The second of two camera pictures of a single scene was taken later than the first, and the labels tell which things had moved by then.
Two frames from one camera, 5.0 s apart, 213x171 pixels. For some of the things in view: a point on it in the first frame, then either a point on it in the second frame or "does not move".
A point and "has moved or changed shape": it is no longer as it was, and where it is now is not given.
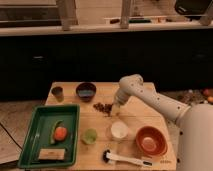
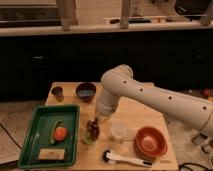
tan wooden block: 51,154 does not move
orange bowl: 151,141 does not move
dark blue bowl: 86,91 does not move
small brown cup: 59,93 does not move
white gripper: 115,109 -> 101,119
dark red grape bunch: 106,108 has moved or changed shape
